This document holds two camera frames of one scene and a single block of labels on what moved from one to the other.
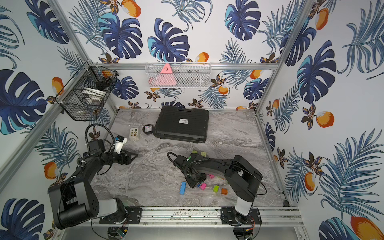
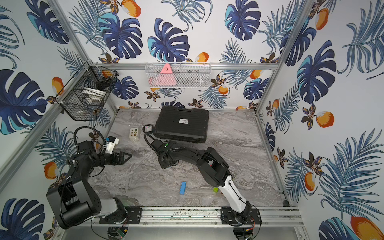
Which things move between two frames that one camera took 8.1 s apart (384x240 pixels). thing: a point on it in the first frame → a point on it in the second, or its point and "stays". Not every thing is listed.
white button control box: x=134 y=134 stays
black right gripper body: x=194 y=180 → x=164 y=165
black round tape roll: x=147 y=129 stays
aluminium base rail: x=206 y=216 stays
